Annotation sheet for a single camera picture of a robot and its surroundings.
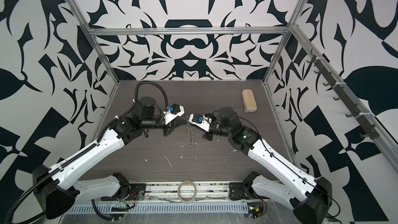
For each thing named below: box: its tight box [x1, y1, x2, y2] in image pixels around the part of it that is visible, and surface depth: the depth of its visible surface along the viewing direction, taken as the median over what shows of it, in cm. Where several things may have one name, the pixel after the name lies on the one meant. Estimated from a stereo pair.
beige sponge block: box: [241, 88, 258, 114], surface depth 108 cm
